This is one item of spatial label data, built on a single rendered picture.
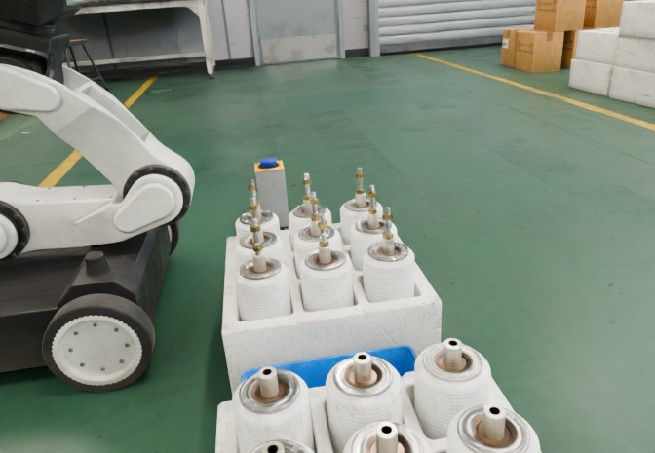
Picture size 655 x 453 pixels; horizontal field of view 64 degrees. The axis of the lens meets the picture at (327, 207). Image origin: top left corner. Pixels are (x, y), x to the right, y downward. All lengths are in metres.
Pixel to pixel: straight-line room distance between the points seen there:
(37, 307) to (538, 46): 4.01
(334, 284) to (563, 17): 3.90
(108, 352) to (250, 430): 0.52
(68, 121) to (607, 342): 1.18
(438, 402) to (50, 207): 0.90
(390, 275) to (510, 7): 5.85
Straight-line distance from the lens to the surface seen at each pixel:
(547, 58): 4.59
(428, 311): 0.97
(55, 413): 1.18
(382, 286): 0.96
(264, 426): 0.66
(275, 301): 0.93
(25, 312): 1.18
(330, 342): 0.95
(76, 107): 1.15
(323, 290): 0.93
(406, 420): 0.74
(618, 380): 1.16
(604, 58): 3.72
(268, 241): 1.04
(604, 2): 4.82
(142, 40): 6.03
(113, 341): 1.11
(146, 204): 1.16
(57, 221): 1.27
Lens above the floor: 0.70
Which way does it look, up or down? 23 degrees down
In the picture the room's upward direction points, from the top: 4 degrees counter-clockwise
